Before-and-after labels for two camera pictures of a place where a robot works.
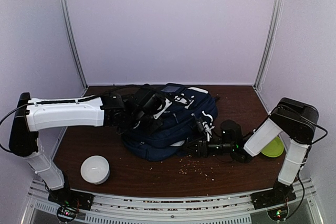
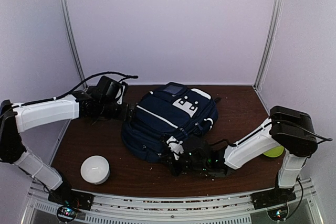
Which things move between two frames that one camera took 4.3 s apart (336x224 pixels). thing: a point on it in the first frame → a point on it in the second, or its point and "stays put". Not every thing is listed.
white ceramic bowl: (95, 169) stays put
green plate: (274, 148) stays put
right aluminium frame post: (275, 18) stays put
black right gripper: (201, 148) → (172, 167)
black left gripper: (149, 129) → (130, 116)
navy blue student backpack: (162, 140) stays put
